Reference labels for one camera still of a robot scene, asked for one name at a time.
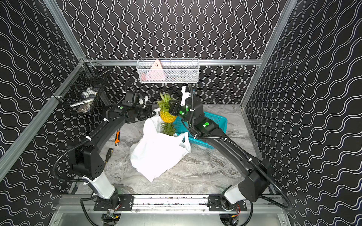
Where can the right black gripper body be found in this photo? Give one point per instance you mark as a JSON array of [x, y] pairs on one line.
[[183, 112]]

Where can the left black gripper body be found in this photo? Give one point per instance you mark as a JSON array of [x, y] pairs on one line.
[[145, 113]]

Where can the orange ripe pineapple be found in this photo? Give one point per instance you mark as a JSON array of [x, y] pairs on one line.
[[164, 106]]

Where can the white plastic bag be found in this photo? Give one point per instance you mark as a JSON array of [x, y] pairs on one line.
[[157, 152]]

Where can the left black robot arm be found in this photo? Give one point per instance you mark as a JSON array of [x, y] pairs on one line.
[[86, 161]]

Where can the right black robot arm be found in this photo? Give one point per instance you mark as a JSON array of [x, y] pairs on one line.
[[256, 173]]

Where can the pink triangular card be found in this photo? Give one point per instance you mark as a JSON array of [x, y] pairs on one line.
[[156, 72]]

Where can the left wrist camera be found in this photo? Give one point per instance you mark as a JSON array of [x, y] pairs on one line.
[[134, 100]]

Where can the orange handled tool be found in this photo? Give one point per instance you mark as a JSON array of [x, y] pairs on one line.
[[117, 138]]

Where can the clear plastic wall bin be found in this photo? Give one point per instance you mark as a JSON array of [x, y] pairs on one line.
[[177, 70]]

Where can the black handled screwdriver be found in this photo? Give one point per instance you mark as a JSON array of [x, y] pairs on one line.
[[109, 155]]

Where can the black wire mesh basket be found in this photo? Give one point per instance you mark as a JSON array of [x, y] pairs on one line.
[[86, 89]]

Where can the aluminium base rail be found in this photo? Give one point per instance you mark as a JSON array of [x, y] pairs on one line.
[[165, 204]]

